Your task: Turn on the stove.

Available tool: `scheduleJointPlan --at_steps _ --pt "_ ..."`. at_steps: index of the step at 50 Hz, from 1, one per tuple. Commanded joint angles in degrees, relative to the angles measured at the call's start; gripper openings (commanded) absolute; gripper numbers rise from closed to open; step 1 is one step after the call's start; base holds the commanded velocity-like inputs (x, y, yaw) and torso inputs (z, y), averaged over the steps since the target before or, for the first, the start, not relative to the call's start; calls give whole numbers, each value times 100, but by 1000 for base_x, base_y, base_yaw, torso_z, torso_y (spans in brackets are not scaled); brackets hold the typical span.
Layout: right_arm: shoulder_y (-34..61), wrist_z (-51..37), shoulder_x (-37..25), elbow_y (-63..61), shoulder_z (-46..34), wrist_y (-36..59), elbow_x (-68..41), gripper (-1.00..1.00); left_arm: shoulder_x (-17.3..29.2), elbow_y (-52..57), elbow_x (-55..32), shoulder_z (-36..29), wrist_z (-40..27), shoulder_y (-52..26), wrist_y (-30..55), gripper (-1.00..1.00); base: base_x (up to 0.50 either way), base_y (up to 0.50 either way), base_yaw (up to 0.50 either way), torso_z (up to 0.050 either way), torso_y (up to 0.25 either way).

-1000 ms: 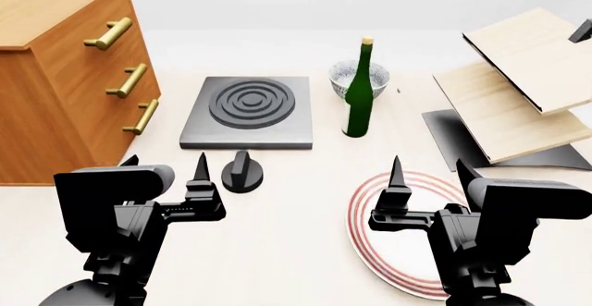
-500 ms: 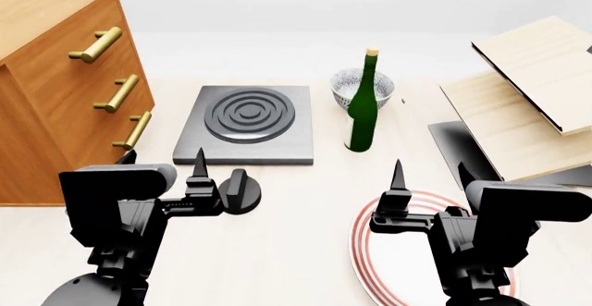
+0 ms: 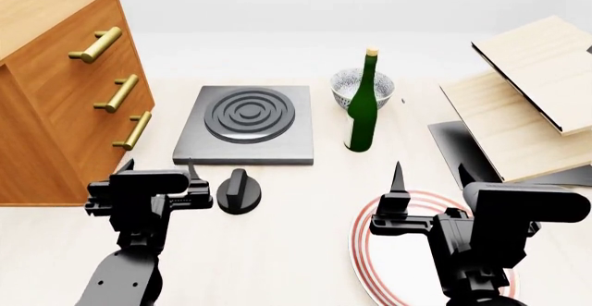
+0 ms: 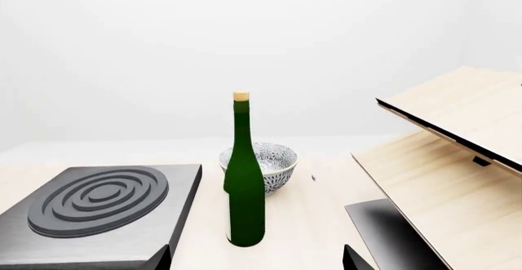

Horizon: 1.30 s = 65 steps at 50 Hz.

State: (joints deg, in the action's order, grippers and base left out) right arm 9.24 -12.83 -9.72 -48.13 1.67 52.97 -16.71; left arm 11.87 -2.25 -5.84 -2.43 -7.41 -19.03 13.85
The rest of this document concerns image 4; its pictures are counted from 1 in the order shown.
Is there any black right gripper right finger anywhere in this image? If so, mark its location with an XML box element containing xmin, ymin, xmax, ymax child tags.
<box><xmin>343</xmin><ymin>243</ymin><xmax>374</xmax><ymax>270</ymax></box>

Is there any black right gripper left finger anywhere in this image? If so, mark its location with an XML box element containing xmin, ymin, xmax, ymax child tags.
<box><xmin>143</xmin><ymin>243</ymin><xmax>172</xmax><ymax>270</ymax></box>

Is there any green glass bottle with cork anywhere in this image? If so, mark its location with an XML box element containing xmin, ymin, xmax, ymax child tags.
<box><xmin>223</xmin><ymin>91</ymin><xmax>267</xmax><ymax>248</ymax></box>

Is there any white blue patterned bowl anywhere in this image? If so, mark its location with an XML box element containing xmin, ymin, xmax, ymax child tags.
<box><xmin>218</xmin><ymin>141</ymin><xmax>299</xmax><ymax>194</ymax></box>

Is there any light wooden cabinet with black edges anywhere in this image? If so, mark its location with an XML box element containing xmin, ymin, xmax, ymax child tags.
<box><xmin>344</xmin><ymin>65</ymin><xmax>522</xmax><ymax>270</ymax></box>

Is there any dark grey stove with ring burner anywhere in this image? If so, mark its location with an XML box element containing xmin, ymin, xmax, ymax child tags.
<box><xmin>0</xmin><ymin>163</ymin><xmax>203</xmax><ymax>268</ymax></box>

